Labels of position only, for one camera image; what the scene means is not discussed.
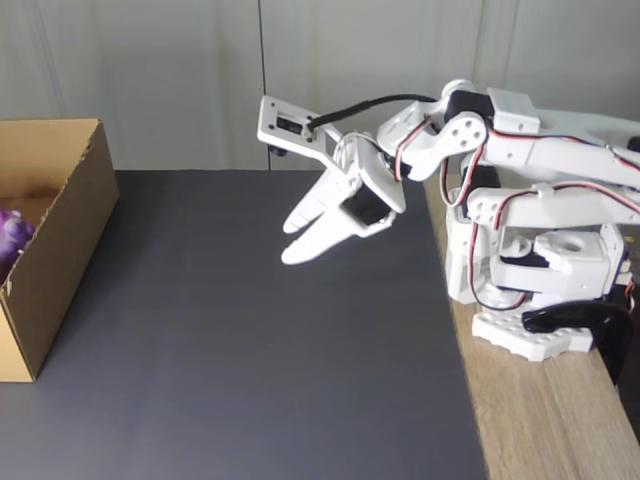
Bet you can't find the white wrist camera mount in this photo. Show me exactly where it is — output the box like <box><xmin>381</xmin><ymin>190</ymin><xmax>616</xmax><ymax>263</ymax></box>
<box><xmin>256</xmin><ymin>94</ymin><xmax>352</xmax><ymax>174</ymax></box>

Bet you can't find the black table clamp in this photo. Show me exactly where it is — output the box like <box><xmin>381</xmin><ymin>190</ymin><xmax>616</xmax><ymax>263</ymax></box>
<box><xmin>520</xmin><ymin>301</ymin><xmax>633</xmax><ymax>387</ymax></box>

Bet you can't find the thin white wire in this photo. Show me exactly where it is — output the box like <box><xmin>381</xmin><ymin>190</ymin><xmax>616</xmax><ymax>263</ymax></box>
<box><xmin>333</xmin><ymin>130</ymin><xmax>374</xmax><ymax>167</ymax></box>

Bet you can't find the pink purple bumpy ball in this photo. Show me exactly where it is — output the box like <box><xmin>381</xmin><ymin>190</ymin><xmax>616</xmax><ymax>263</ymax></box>
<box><xmin>0</xmin><ymin>208</ymin><xmax>37</xmax><ymax>284</ymax></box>

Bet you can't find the brown cardboard box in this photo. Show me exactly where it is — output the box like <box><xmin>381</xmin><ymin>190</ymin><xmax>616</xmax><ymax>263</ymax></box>
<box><xmin>0</xmin><ymin>117</ymin><xmax>121</xmax><ymax>384</ymax></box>

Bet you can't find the black camera cable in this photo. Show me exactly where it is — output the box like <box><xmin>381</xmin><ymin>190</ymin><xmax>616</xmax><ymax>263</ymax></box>
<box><xmin>305</xmin><ymin>93</ymin><xmax>437</xmax><ymax>134</ymax></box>

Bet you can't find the dark grey table mat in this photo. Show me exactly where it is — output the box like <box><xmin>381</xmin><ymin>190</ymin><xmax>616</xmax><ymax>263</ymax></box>
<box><xmin>0</xmin><ymin>169</ymin><xmax>489</xmax><ymax>480</ymax></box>

